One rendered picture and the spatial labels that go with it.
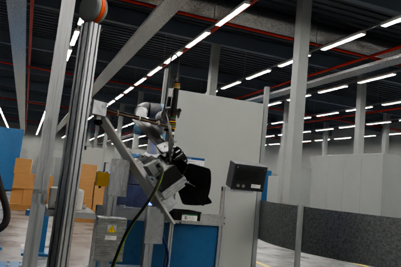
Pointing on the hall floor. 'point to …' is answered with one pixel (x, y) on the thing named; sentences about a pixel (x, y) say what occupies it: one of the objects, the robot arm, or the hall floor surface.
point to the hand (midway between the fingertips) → (175, 108)
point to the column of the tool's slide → (74, 146)
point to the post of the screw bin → (168, 242)
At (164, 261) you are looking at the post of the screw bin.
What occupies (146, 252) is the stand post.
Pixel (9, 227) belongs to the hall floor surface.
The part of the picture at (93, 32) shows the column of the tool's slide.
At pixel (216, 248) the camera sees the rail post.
